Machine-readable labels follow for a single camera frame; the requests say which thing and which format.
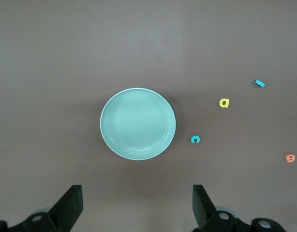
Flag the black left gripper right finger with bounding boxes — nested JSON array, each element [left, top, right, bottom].
[[192, 185, 284, 232]]

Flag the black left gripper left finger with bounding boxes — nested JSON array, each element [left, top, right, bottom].
[[0, 185, 84, 232]]

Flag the green plate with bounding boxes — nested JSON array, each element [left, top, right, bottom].
[[99, 87, 177, 161]]

